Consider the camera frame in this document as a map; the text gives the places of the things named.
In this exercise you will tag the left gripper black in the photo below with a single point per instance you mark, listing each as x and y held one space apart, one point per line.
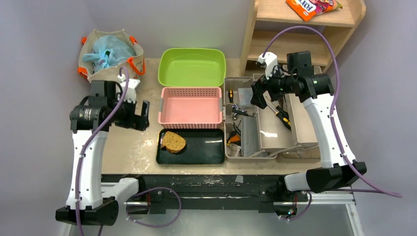
134 121

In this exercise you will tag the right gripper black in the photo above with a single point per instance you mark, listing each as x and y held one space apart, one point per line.
258 92

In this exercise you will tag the light blue plastic grocery bag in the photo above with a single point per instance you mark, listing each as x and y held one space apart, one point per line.
108 51

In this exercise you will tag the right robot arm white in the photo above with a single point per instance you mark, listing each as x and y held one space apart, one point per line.
339 167

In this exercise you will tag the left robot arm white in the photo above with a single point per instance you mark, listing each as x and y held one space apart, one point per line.
87 204

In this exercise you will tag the clear plastic parts box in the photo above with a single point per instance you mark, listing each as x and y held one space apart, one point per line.
245 96

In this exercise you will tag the yellow black screwdriver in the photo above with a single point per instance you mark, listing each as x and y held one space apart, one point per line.
282 115

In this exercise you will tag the pink perforated basket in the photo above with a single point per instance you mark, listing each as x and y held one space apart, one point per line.
191 108

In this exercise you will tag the brown bread slice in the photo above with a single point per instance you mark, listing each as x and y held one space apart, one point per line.
173 142

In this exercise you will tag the beige toolbox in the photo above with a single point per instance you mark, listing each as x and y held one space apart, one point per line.
254 133

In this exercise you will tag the green plastic tub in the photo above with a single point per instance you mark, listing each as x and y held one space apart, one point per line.
192 67

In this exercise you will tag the black tray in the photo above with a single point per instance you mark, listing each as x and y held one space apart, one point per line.
203 147

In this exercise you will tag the wooden shelf unit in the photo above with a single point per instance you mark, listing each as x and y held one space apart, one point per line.
266 18

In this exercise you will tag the beige canvas tote bag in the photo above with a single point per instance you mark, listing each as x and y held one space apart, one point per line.
135 65

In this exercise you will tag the orange snack packet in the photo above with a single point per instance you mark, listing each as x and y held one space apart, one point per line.
307 9

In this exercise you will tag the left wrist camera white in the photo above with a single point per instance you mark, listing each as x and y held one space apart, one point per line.
131 88

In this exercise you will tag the small yellow handle screwdriver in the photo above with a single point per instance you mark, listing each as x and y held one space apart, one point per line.
231 96

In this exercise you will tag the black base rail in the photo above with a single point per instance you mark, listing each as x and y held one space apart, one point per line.
159 182

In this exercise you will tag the aluminium frame rail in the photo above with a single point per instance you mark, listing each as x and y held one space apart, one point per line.
329 197

